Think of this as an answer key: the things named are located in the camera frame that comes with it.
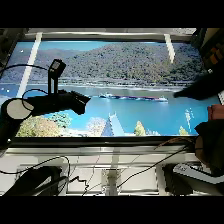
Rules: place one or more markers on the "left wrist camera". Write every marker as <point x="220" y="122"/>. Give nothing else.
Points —
<point x="56" y="68"/>

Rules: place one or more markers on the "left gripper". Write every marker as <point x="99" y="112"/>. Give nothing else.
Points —
<point x="75" y="99"/>

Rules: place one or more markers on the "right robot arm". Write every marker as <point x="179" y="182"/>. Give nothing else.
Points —
<point x="200" y="175"/>

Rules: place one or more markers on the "black garment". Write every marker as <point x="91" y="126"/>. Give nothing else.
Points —
<point x="213" y="143"/>

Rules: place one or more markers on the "silver frame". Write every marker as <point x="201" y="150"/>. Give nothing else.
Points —
<point x="113" y="154"/>

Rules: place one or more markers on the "red garment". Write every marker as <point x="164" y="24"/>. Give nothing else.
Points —
<point x="216" y="112"/>

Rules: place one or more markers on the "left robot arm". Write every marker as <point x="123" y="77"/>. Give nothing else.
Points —
<point x="20" y="110"/>

